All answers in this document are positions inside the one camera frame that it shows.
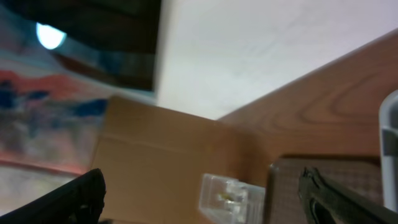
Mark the colourful blurred background poster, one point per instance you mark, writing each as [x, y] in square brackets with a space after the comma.
[54, 94]

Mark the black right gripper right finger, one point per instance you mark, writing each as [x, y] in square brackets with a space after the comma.
[326, 201]

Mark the grey dishwasher rack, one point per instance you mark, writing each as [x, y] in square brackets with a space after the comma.
[388, 149]

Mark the clear plastic waste bin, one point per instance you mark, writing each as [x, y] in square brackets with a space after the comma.
[225, 200]

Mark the brown cardboard panel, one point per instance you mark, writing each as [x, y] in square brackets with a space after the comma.
[153, 161]

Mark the dark background monitor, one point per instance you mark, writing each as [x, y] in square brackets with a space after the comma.
[112, 41]

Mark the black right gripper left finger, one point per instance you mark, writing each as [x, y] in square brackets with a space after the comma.
[78, 201]

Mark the dark brown serving tray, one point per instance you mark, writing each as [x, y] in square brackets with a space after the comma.
[361, 175]

